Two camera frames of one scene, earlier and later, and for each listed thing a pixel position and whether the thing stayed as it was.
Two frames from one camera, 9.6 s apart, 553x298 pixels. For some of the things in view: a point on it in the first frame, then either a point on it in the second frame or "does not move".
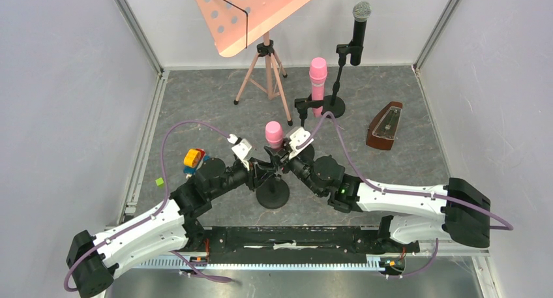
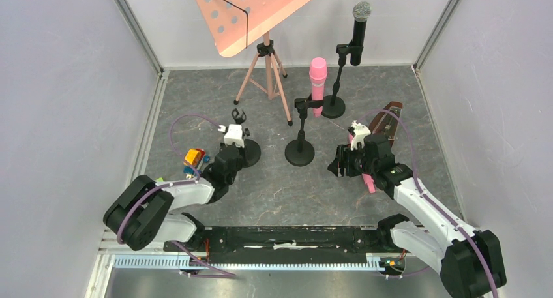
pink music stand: [234, 14] does not move
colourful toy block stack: [193, 158] does not move
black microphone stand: [332, 104] does not move
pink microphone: [274, 134] -> [367, 178]
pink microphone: [317, 72] does not move
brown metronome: [382, 129] does not move
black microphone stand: [274, 193] -> [252, 149]
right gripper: [275, 156] -> [343, 159]
